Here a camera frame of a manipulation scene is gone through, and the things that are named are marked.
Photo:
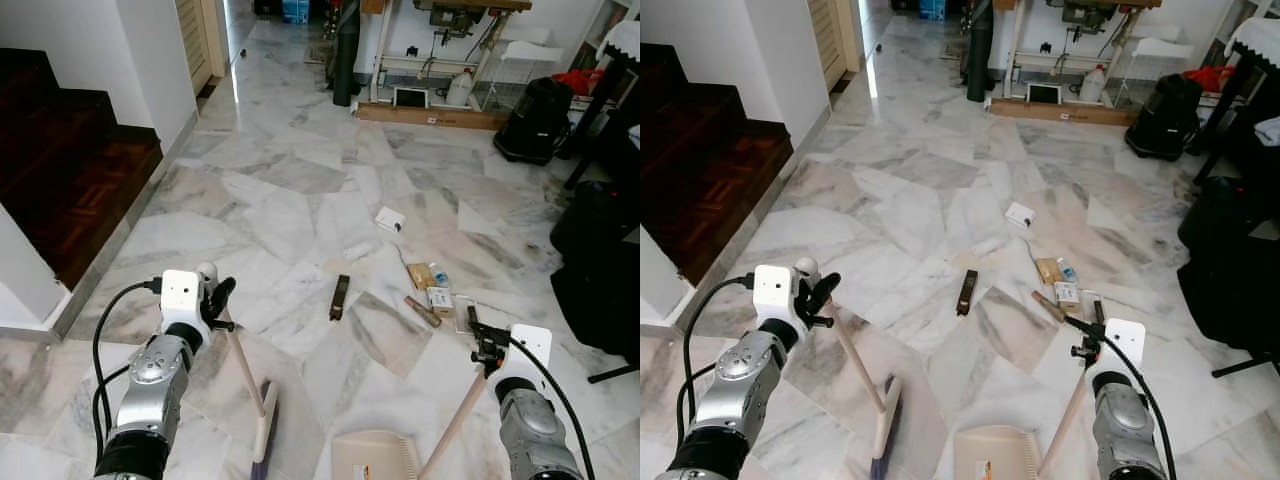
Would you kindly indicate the large black bag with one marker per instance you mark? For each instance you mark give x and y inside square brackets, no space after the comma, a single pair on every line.
[1230,300]
[600,300]

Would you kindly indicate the white plastic jug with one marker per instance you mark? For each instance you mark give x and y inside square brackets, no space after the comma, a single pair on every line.
[460,90]
[1092,85]

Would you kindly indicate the dark wooden staircase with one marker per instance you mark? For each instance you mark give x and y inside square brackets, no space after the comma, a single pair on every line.
[700,170]
[70,170]

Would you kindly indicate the black stand foot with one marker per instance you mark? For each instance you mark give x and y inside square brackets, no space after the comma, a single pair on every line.
[612,374]
[1245,367]

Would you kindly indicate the clear wrapped package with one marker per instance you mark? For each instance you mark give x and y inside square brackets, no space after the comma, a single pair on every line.
[1268,130]

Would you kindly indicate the tan cardboard box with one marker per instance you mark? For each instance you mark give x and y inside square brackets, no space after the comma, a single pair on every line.
[1048,270]
[420,275]

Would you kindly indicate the brown tube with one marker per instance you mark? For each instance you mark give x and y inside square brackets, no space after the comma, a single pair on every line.
[1048,305]
[420,310]

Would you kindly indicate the black table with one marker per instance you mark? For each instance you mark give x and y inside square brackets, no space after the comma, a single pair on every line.
[600,110]
[1222,115]

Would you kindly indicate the white-framed dark tablet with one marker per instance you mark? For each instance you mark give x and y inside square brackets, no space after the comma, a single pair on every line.
[411,98]
[1043,94]

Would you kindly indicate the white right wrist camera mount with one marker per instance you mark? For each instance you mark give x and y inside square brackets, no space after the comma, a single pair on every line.
[531,347]
[1124,342]

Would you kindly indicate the black cylinder roll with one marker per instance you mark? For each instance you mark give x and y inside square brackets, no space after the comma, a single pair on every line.
[345,60]
[979,55]

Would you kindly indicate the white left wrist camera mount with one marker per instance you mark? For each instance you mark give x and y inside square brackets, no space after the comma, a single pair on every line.
[180,295]
[772,292]

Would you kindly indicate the white-framed sewing table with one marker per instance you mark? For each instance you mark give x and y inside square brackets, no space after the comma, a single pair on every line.
[384,55]
[1016,50]

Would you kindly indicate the long wooden plank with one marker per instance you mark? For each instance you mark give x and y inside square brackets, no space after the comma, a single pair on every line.
[1060,110]
[430,117]

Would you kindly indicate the blue box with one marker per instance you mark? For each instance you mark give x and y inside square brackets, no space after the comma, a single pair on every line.
[295,10]
[932,8]

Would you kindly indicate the wooden louvre door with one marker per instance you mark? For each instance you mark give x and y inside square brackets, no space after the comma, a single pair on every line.
[828,35]
[195,40]

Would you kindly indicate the white printed carton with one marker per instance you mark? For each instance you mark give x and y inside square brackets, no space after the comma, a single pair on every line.
[440,300]
[1067,293]

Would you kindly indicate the round black bag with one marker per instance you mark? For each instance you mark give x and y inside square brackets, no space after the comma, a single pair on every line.
[1215,210]
[590,215]

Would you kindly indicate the small blue-label bottle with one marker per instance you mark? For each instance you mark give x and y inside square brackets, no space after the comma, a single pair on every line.
[441,277]
[1067,270]

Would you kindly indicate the dark brown bar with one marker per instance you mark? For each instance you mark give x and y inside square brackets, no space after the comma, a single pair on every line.
[340,297]
[966,292]

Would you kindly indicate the red bag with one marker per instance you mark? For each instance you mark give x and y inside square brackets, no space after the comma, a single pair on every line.
[580,80]
[1210,78]

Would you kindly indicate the white chair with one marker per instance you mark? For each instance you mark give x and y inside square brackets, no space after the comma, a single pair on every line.
[530,52]
[1160,47]

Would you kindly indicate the clear plastic wrapper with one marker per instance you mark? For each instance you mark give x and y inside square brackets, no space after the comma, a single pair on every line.
[1086,305]
[462,312]

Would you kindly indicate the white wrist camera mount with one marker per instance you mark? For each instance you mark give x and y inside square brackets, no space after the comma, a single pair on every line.
[1124,342]
[180,295]
[772,292]
[531,347]

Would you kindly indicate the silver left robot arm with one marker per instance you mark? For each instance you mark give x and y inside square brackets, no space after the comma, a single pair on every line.
[150,390]
[735,385]

